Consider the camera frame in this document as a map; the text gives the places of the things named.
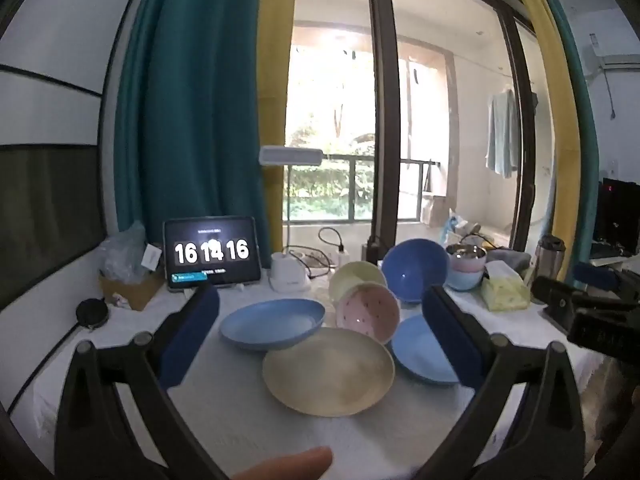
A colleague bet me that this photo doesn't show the light blue bowl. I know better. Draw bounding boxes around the light blue bowl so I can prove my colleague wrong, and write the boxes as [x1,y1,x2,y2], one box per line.
[445,267,486,292]

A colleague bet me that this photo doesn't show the dark window frame post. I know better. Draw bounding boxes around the dark window frame post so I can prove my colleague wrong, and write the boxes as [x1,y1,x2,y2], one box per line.
[492,5,537,251]
[364,0,401,261]

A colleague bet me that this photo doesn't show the yellow tissue pack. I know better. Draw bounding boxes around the yellow tissue pack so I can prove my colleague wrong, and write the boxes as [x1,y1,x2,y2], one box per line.
[481,260,531,311]

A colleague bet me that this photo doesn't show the pink strawberry print bowl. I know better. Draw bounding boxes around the pink strawberry print bowl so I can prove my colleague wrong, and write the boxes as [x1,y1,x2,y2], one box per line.
[335,282,401,345]

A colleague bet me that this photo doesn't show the grey folded cloth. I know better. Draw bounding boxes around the grey folded cloth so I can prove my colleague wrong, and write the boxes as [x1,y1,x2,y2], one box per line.
[487,247,532,271]

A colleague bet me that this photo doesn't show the white desk lamp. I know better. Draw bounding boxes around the white desk lamp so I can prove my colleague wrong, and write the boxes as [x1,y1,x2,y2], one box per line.
[259,146,323,293]

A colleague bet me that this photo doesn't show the clear plastic bag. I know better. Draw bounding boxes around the clear plastic bag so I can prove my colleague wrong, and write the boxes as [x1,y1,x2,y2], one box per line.
[97,220,148,286]

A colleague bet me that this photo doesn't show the blue plate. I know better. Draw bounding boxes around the blue plate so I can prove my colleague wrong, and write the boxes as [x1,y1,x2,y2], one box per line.
[390,314,476,387]
[219,298,326,352]

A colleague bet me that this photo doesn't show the pale yellow-green bowl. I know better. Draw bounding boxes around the pale yellow-green bowl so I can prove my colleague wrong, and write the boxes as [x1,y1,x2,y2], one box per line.
[328,261,388,306]

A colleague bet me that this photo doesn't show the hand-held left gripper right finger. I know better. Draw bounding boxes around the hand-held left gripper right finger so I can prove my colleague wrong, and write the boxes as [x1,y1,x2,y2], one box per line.
[415,285,586,480]

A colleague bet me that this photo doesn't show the steel thermos bottle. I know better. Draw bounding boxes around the steel thermos bottle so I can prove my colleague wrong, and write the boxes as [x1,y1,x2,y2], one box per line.
[534,234,567,281]

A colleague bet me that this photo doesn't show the tablet showing clock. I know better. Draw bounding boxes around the tablet showing clock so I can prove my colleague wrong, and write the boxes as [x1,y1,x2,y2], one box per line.
[163,216,263,291]

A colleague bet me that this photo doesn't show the blue snack packet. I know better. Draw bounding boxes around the blue snack packet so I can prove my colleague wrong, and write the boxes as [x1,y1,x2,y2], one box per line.
[440,208,468,243]

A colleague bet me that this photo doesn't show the large blue bowl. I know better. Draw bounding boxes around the large blue bowl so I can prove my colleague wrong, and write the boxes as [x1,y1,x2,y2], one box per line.
[381,238,451,305]

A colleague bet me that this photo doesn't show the person's left hand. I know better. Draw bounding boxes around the person's left hand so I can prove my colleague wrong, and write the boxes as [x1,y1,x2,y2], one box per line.
[232,447,333,480]

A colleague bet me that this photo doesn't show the balcony cardboard box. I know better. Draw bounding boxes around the balcony cardboard box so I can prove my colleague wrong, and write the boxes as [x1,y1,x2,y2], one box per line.
[420,192,456,226]

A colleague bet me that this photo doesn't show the teal curtain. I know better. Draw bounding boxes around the teal curtain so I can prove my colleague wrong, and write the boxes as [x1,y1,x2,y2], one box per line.
[114,0,266,251]
[532,0,601,271]

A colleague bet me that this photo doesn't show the beige plate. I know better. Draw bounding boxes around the beige plate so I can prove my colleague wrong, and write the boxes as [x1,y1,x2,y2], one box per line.
[262,327,396,417]

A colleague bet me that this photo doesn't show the white air conditioner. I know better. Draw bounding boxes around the white air conditioner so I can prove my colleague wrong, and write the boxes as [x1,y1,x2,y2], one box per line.
[587,32,640,73]

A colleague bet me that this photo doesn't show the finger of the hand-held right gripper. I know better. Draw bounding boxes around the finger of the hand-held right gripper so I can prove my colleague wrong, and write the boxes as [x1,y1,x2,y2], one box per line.
[531,276,601,333]
[571,261,640,306]

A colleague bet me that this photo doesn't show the black computer monitor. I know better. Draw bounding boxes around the black computer monitor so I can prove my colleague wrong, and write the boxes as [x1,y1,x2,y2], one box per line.
[595,177,640,256]

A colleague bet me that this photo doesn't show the black round puck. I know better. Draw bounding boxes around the black round puck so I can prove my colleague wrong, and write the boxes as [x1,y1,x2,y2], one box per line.
[76,298,110,331]

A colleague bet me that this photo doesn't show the hanging light blue shirt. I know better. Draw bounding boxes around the hanging light blue shirt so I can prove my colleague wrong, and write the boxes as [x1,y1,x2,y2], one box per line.
[485,87,522,178]

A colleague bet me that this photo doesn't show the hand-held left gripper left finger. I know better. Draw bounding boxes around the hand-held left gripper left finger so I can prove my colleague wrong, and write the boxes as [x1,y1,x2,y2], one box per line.
[54,280,231,480]

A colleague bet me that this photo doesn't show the yellow curtain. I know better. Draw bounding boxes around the yellow curtain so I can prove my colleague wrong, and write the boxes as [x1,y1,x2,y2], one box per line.
[502,0,583,281]
[256,0,298,256]

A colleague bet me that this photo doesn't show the pink steel-lined bowl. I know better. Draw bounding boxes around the pink steel-lined bowl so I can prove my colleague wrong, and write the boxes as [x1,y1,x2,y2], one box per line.
[445,243,488,273]

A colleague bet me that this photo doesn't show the white textured tablecloth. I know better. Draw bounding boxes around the white textured tablecloth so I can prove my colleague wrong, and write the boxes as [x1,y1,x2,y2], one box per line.
[22,255,621,480]

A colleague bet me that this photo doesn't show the balcony railing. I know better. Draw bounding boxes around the balcony railing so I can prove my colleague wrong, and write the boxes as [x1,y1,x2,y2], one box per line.
[287,152,441,223]

